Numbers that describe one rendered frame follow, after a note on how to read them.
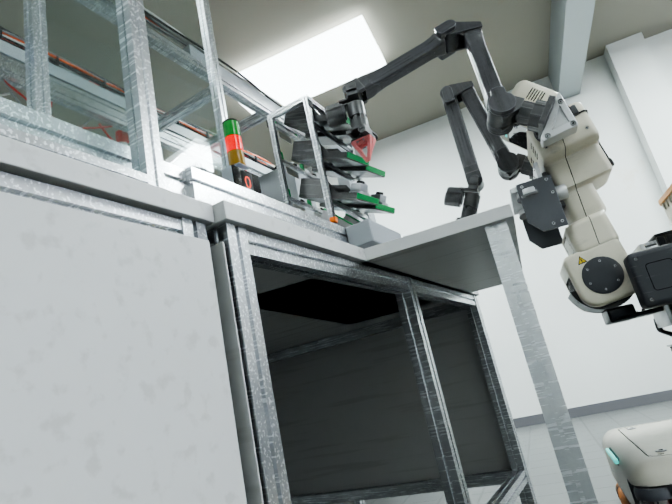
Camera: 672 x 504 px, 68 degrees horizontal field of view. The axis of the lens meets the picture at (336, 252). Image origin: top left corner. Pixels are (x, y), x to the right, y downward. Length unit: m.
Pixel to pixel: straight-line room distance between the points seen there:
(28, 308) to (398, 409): 1.83
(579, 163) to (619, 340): 3.37
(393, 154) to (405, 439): 3.74
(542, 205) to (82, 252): 1.28
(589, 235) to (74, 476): 1.38
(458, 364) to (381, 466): 0.55
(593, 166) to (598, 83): 3.88
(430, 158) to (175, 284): 4.79
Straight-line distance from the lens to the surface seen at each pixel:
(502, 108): 1.53
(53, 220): 0.59
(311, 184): 1.88
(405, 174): 5.34
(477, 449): 2.14
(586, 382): 4.89
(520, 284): 1.08
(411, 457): 2.23
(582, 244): 1.58
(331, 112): 1.64
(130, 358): 0.59
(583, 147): 1.69
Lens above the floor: 0.55
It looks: 16 degrees up
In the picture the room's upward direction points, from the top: 12 degrees counter-clockwise
